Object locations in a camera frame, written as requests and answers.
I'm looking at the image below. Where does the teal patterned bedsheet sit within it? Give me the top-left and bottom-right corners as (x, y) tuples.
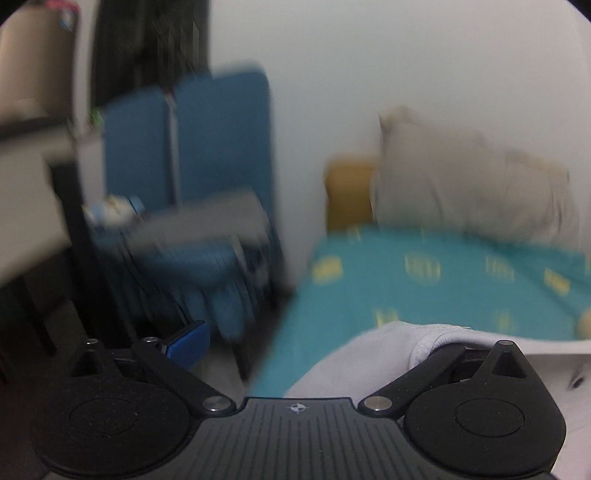
(252, 225), (591, 398)

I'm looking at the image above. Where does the white desk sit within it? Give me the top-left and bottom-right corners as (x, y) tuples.
(0, 115), (93, 356)

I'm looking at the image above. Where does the white shirt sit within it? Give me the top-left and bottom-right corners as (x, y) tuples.
(284, 322), (591, 480)

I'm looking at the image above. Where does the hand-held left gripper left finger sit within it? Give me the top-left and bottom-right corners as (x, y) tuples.
(69, 320), (237, 418)

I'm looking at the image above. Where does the dark window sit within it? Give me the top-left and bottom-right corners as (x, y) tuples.
(90, 0), (211, 109)

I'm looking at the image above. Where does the wooden headboard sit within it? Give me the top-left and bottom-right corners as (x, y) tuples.
(324, 156), (380, 234)

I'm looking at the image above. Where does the small white blue box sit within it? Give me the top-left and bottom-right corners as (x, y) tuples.
(83, 195), (145, 228)

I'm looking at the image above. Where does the beige bag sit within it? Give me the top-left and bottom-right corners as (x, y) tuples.
(0, 7), (80, 121)

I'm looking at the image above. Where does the grey laptop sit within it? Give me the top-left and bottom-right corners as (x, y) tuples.
(127, 188), (274, 257)

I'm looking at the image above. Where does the grey pillow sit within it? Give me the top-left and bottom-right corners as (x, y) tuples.
(370, 106), (581, 246)

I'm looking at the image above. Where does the blue folding chair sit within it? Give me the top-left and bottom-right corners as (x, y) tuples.
(95, 68), (283, 342)

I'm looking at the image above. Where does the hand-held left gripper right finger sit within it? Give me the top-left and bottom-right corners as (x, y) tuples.
(357, 339), (536, 420)

